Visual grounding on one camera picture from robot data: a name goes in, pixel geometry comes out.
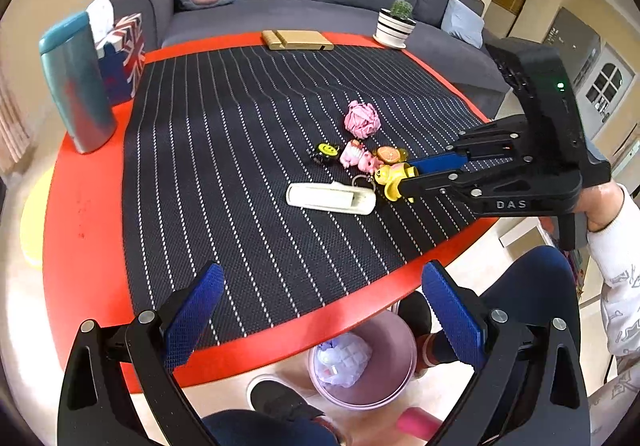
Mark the white plastic bag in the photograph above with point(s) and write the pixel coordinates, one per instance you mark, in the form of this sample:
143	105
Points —
345	358

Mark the pink cylinder object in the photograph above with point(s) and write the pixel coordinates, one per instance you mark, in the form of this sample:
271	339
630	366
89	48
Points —
417	422

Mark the light blue pillow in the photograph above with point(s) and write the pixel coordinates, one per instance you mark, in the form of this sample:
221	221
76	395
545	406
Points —
462	21

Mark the black white-striped table mat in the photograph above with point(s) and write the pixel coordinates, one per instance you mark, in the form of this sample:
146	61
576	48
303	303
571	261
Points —
225	151

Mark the person's right leg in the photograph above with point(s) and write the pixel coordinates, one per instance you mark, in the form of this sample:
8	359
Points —
525	286

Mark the white door with arched window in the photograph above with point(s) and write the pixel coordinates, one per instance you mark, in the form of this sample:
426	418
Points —
607	81

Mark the wooden phone stand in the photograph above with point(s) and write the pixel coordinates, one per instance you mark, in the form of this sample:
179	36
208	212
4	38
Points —
300	41

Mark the dark grey sofa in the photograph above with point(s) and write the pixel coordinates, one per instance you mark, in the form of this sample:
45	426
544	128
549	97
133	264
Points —
300	18

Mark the beige curtain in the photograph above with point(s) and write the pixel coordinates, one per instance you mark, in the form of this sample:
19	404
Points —
12	126

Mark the pink and white toy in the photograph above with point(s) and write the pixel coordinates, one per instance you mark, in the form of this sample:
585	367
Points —
351	153

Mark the person's left black shoe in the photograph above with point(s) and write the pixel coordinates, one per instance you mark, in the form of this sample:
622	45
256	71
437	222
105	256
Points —
280	398

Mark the teal thermos bottle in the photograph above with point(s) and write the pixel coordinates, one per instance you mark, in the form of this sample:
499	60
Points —
80	86

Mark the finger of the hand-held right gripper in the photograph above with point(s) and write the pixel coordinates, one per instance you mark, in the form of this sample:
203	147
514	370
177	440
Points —
435	163
430	185

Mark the white printed sweater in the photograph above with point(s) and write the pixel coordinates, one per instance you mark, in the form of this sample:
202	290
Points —
622	383

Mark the person's black shoe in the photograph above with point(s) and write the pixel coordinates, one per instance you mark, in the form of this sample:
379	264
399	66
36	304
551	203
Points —
280	398
412	313

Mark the flag print tissue box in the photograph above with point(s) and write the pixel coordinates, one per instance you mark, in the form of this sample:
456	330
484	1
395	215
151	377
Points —
122	56

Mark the orange slice toy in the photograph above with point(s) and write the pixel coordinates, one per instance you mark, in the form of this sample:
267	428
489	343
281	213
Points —
391	155

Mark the pink waste bin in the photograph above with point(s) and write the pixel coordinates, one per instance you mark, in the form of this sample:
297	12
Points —
390	376

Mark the person's leg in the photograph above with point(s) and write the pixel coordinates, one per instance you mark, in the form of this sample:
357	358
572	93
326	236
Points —
260	433
525	286

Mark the cactus in striped pot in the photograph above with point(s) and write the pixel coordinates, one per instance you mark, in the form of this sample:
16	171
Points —
395	26

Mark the yellow round floor cushion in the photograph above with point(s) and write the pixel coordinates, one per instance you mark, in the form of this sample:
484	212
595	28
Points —
32	221

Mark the grey refrigerator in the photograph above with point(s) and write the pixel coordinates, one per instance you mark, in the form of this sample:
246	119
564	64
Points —
570	46

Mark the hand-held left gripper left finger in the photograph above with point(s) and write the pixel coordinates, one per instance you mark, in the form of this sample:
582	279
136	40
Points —
192	316

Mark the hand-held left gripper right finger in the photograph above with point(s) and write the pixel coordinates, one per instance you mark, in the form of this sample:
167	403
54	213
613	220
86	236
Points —
452	313

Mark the person's right black shoe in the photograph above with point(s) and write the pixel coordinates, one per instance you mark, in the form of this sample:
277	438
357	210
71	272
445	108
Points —
412	313

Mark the yellow smiley badge reel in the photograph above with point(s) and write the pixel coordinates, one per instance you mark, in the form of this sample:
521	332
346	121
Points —
327	149

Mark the red table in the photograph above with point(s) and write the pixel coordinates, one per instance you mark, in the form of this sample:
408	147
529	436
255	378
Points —
75	226

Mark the person's right hand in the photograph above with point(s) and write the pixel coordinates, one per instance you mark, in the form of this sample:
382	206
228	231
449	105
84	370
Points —
600	206

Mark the oblong white plastic case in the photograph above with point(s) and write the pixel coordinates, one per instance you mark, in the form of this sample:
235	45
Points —
325	196

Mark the pink pig toy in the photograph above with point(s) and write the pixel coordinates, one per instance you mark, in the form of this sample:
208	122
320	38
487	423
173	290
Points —
371	162

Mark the person's left leg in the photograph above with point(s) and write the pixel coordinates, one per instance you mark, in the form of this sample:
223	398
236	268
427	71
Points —
260	433

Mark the pink paper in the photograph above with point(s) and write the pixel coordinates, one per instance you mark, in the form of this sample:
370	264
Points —
362	120

